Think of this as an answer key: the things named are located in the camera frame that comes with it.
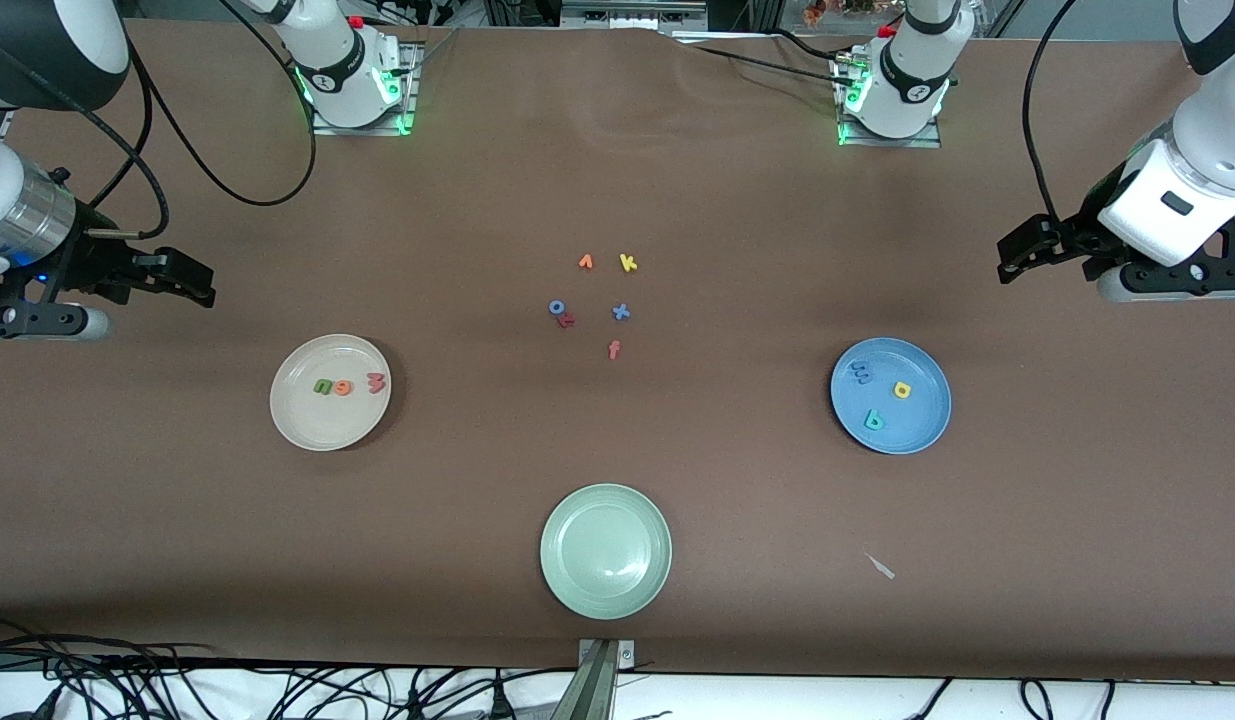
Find beige brown plate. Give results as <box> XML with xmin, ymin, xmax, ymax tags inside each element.
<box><xmin>269</xmin><ymin>333</ymin><xmax>393</xmax><ymax>452</ymax></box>

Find blue plate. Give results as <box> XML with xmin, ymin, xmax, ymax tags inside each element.
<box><xmin>829</xmin><ymin>336</ymin><xmax>953</xmax><ymax>456</ymax></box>

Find orange background object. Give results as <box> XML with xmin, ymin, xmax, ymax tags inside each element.
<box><xmin>802</xmin><ymin>0</ymin><xmax>883</xmax><ymax>26</ymax></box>

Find brown table cover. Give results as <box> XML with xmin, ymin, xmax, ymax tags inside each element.
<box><xmin>0</xmin><ymin>18</ymin><xmax>1235</xmax><ymax>681</ymax></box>

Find grey background equipment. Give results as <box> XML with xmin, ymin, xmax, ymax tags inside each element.
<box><xmin>562</xmin><ymin>0</ymin><xmax>708</xmax><ymax>29</ymax></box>

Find pale green plate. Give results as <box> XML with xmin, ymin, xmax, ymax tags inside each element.
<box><xmin>539</xmin><ymin>483</ymin><xmax>673</xmax><ymax>621</ymax></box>

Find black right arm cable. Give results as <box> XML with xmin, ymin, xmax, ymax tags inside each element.
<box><xmin>77</xmin><ymin>0</ymin><xmax>318</xmax><ymax>241</ymax></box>

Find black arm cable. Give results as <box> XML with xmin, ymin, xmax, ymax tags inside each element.
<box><xmin>77</xmin><ymin>0</ymin><xmax>318</xmax><ymax>241</ymax></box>
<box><xmin>1021</xmin><ymin>0</ymin><xmax>1083</xmax><ymax>223</ymax></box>

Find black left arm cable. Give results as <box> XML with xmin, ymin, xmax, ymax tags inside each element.
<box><xmin>1021</xmin><ymin>0</ymin><xmax>1083</xmax><ymax>223</ymax></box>

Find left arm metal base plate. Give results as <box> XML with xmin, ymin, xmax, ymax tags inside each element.
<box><xmin>837</xmin><ymin>50</ymin><xmax>944</xmax><ymax>149</ymax></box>

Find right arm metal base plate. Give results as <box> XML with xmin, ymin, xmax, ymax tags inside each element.
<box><xmin>309</xmin><ymin>40</ymin><xmax>418</xmax><ymax>137</ymax></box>

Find thin black table cable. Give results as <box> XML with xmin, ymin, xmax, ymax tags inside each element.
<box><xmin>672</xmin><ymin>28</ymin><xmax>863</xmax><ymax>89</ymax></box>

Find tangled black floor cables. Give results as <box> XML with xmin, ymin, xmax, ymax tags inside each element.
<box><xmin>0</xmin><ymin>615</ymin><xmax>678</xmax><ymax>720</ymax></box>

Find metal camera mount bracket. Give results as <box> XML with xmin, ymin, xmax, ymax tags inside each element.
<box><xmin>575</xmin><ymin>638</ymin><xmax>638</xmax><ymax>720</ymax></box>

